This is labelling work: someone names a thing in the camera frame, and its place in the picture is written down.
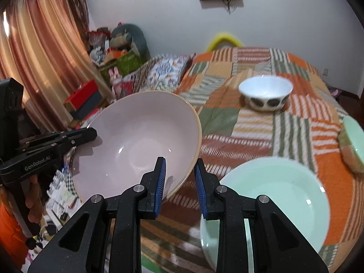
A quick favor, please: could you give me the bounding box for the red box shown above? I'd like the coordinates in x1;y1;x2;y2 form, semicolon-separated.
64;80;103;112

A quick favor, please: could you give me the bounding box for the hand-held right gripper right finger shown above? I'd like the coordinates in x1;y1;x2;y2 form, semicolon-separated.
193;158;329;273

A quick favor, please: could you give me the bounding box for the mint green plate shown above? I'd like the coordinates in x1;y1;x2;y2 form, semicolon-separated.
200;156;330;270

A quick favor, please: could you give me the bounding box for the mint green bowl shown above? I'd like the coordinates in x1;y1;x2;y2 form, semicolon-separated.
338;115;364;174

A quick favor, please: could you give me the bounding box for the pile of toys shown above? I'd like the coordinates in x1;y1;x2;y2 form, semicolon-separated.
88;27;115;63

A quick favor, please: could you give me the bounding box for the orange clothing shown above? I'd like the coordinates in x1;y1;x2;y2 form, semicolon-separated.
0;188;29;270

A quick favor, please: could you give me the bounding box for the white bowl with dark spots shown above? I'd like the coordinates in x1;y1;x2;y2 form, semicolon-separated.
238;75;293;111

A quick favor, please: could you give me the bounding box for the pink bowl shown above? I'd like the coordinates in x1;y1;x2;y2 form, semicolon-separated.
72;90;202;204

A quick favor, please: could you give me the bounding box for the orange striped curtain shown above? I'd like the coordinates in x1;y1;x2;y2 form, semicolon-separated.
0;0;113;137

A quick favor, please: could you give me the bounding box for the person's left hand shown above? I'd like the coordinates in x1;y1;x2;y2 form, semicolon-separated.
25;175;44;219

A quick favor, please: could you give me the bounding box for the brown patterned curtain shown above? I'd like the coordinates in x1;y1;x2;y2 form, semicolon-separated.
64;0;92;35

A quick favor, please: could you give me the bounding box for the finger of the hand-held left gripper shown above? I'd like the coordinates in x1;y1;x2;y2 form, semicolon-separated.
15;127;98;160
19;132;62;146

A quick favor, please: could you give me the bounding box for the pink rabbit toy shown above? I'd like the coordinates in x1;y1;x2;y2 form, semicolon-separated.
109;67;123;97

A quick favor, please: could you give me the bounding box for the green storage box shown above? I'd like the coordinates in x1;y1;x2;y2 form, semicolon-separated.
99;52;146;83

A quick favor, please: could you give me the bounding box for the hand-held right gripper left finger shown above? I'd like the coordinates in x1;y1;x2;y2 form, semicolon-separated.
27;156;167;273

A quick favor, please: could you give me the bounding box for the orange patchwork blanket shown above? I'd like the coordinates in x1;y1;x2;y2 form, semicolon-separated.
136;47;362;273

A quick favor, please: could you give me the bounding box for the yellow foam noodle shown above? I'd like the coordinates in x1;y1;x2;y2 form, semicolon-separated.
206;33;244;52

